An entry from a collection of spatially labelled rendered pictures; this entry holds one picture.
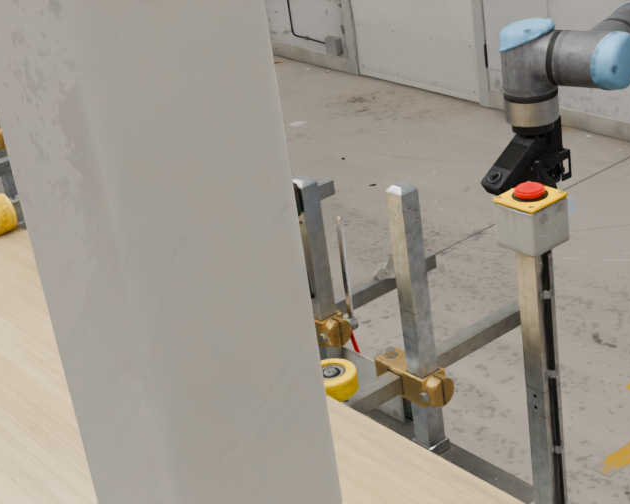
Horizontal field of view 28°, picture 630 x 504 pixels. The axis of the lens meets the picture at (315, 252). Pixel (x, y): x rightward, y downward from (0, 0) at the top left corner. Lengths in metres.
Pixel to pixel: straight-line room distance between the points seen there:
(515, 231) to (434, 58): 4.18
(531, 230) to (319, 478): 1.33
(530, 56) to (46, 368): 0.94
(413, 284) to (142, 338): 1.64
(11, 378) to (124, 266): 1.86
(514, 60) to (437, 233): 2.43
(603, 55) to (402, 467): 0.73
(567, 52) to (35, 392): 1.00
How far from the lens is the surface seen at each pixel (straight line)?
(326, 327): 2.14
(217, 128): 0.27
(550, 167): 2.17
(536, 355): 1.76
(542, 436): 1.83
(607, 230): 4.40
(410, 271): 1.90
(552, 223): 1.66
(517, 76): 2.09
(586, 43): 2.04
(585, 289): 4.02
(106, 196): 0.26
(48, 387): 2.06
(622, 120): 5.13
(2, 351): 2.21
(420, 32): 5.84
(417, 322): 1.94
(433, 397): 1.98
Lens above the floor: 1.89
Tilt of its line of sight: 25 degrees down
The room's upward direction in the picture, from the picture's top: 9 degrees counter-clockwise
